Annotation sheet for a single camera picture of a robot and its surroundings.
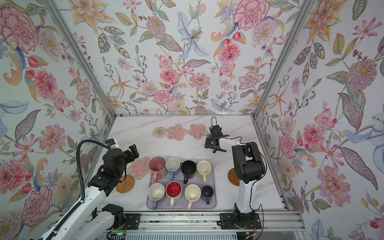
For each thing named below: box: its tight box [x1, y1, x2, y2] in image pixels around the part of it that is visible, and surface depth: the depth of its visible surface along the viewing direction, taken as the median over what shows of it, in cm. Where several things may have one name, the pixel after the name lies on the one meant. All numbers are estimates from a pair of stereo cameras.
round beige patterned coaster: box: [152, 126, 167, 139], surface depth 112 cm
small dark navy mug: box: [201, 185, 214, 205], surface depth 80 cm
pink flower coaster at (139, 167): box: [127, 156, 151, 180], surface depth 94 cm
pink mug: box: [149, 156, 168, 182], surface depth 85 cm
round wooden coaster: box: [228, 168, 240, 186], surface depth 91 cm
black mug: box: [181, 160, 197, 185], surface depth 86 cm
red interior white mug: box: [165, 181, 183, 207], surface depth 80 cm
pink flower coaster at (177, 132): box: [167, 124, 188, 141], surface depth 113 cm
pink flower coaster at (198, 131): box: [187, 123, 209, 140], surface depth 113 cm
